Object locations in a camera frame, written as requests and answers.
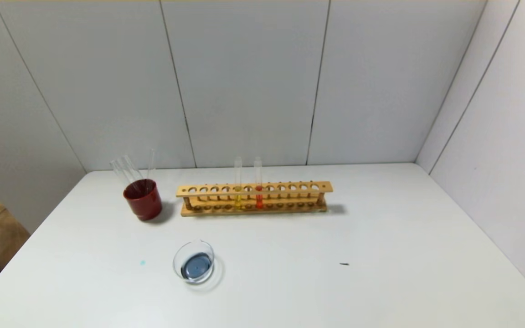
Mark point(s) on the test tube with red liquid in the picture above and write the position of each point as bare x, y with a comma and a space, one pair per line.
151, 166
259, 200

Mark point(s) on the wooden test tube rack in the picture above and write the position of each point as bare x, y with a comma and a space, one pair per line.
262, 187

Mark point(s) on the test tube with yellow liquid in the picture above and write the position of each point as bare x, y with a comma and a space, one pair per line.
238, 200

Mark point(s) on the clear glass beaker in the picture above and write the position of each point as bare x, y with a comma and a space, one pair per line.
197, 266

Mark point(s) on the dark red cup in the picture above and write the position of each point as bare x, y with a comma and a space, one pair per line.
143, 204

